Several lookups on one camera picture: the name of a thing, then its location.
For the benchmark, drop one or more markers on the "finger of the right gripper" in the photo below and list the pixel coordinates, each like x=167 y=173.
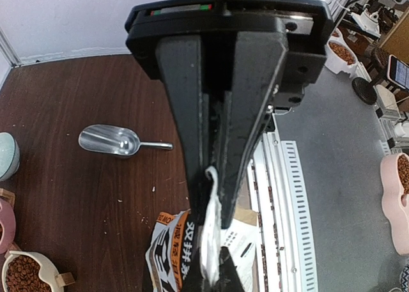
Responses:
x=221 y=276

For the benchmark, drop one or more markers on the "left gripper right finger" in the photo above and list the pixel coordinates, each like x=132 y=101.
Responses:
x=258 y=66

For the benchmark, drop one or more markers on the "pink pet bowl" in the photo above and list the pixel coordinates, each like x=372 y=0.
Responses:
x=8 y=225

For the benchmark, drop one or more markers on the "pink double feeder bowl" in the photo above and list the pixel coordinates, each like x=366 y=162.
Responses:
x=395 y=201

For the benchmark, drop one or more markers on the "cream pet bowl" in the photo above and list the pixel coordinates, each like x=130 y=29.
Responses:
x=48 y=271

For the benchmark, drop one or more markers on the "black round stand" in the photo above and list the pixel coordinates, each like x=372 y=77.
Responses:
x=364 y=90

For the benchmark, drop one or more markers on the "right aluminium frame post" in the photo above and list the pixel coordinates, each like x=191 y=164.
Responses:
x=8 y=51

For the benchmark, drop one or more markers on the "light blue ceramic bowl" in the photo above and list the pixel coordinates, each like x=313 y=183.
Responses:
x=10 y=156

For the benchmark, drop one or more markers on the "metal scoop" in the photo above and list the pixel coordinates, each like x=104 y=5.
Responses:
x=117 y=141

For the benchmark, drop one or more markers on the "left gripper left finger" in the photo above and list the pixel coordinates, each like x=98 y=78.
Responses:
x=180 y=61

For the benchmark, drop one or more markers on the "pet food bag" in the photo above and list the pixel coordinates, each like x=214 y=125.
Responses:
x=186 y=256

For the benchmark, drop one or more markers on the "kibble in cream bowl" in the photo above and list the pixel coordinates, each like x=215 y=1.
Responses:
x=23 y=275

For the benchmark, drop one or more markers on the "white bowl with kibble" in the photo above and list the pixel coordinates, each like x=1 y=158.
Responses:
x=340 y=58

